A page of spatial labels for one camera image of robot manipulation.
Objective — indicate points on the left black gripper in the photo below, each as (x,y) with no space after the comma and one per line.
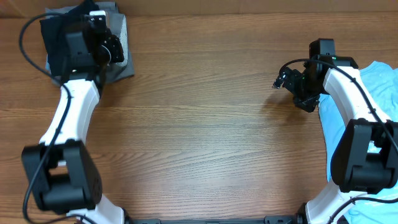
(114,44)

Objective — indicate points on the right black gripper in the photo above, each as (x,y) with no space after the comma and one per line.
(307,104)

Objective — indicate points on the black t-shirt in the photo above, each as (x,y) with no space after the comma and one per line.
(53,33)

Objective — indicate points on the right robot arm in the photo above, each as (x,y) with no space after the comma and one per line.
(322,55)

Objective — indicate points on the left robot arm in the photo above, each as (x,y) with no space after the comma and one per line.
(62,176)

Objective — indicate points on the folded grey shorts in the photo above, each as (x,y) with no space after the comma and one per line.
(118,26)

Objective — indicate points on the light blue t-shirt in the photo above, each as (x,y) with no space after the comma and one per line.
(365,159)

